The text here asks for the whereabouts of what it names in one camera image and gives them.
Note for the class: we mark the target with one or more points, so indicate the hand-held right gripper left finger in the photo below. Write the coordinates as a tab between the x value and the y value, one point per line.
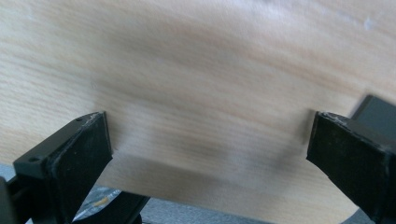
73	161

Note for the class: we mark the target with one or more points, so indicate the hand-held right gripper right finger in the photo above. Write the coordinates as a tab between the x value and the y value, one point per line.
355	155

